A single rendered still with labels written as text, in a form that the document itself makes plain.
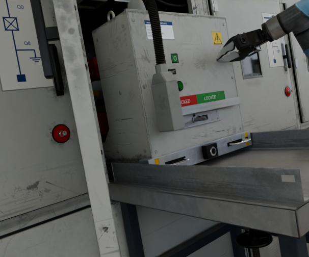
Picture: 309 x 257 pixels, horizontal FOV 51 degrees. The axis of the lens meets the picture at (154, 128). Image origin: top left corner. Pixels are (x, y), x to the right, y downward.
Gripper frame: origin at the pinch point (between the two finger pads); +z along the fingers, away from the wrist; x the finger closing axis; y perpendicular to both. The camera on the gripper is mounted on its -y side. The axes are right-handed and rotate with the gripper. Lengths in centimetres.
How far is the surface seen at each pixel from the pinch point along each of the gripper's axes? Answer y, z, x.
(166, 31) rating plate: -21.2, 4.5, 12.3
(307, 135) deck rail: 7.6, -15.6, -38.6
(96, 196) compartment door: -83, -5, -28
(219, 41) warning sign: 4.7, -1.2, 7.3
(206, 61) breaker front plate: -4.1, 3.0, 0.6
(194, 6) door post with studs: 21.1, 8.6, 31.9
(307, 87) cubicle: 108, -4, -19
